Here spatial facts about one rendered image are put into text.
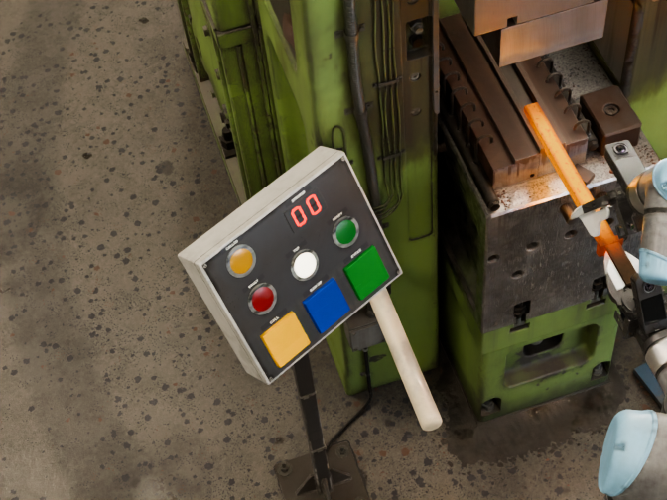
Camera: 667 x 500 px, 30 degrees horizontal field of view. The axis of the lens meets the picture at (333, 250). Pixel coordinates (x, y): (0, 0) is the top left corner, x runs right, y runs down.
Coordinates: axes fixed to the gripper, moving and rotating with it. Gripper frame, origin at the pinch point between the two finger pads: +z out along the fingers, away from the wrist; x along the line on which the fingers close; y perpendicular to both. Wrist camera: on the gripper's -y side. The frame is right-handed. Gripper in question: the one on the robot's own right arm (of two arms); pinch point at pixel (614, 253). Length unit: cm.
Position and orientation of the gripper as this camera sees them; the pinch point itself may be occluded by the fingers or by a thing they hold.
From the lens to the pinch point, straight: 233.2
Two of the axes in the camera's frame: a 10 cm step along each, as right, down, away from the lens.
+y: 0.8, 5.8, 8.1
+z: -3.1, -7.6, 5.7
